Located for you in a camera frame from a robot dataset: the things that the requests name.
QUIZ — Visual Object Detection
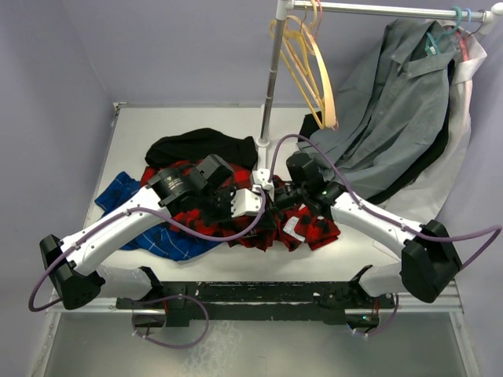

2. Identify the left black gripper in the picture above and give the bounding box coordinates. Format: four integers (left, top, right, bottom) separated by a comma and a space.
196, 186, 244, 229

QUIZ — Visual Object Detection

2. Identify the red black plaid shirt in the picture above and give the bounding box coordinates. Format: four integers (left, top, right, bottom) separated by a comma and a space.
141, 159, 342, 253

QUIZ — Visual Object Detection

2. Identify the pink wire hanger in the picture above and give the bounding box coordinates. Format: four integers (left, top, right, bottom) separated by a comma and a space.
310, 0, 323, 33

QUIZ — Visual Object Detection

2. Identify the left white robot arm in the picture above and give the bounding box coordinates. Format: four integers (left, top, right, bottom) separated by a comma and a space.
39, 155, 233, 310

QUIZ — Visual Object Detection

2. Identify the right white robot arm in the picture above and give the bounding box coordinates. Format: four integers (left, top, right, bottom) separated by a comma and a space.
274, 153, 461, 307

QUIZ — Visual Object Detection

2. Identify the black shirt on table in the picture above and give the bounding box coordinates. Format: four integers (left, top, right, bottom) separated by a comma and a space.
145, 128, 259, 170

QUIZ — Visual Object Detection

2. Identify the blue checked shirt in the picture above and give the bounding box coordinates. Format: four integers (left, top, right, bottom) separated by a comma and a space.
94, 171, 219, 262

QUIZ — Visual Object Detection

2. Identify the cream plastic hanger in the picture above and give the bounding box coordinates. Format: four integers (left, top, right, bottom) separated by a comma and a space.
299, 15, 339, 130

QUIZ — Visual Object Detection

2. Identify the grey hanging shirt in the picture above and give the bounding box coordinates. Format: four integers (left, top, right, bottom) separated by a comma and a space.
296, 18, 459, 201

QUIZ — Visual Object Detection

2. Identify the white hanging shirt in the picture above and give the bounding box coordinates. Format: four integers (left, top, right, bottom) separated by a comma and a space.
379, 28, 487, 223

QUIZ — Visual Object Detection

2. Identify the yellow plastic hanger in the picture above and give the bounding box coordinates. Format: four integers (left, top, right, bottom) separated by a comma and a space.
270, 1, 313, 104

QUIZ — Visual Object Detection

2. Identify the teal plastic hanger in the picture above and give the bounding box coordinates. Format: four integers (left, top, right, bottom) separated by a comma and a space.
424, 6, 463, 56

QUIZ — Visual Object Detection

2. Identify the blue hanger hook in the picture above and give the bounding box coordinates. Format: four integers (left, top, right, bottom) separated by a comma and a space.
464, 8, 472, 24

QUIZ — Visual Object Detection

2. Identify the metal clothes rack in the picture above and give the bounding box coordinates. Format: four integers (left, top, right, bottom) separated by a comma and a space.
251, 0, 503, 189

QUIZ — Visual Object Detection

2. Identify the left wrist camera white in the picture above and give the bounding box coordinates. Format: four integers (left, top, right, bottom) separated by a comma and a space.
230, 188, 265, 218

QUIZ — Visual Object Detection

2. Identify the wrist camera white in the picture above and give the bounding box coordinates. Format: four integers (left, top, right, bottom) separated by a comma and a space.
250, 168, 275, 200
230, 188, 265, 218

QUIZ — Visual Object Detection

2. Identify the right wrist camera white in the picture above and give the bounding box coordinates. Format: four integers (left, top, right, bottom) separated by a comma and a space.
250, 168, 275, 200

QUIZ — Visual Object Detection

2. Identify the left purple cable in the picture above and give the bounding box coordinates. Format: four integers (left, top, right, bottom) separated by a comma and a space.
28, 184, 268, 350

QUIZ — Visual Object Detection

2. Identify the purple cable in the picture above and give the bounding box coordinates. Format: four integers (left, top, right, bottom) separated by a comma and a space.
28, 184, 268, 350
269, 134, 503, 339

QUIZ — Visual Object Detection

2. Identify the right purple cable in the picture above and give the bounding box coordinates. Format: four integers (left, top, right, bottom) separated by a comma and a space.
269, 134, 503, 339

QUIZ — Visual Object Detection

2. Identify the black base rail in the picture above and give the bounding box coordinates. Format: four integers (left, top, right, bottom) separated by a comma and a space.
116, 282, 395, 328

